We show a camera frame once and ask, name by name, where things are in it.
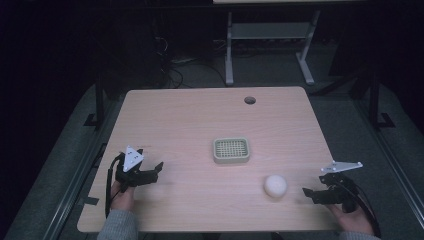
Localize grey metal table frame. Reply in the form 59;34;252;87
224;9;322;87

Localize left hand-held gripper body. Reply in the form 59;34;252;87
114;144;152;194

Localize white round soap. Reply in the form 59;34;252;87
263;174;288;199

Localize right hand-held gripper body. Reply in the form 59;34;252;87
318;160;364;214

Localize pale green slotted soap dish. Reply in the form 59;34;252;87
212;136;251;165

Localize grey tape strip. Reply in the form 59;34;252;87
77;196;101;207

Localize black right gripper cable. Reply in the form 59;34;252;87
344;181;383;238

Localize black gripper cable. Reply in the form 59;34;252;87
344;181;383;238
104;153;125;219

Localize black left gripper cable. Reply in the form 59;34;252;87
104;153;125;219

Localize black metal stand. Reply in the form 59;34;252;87
366;71;396;130
83;71;108;129

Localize person's left hand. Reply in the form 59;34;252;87
110;180;136;213

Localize black floor cables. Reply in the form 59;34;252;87
151;33;228;90

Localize person's right hand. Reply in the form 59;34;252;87
327;202;375;236

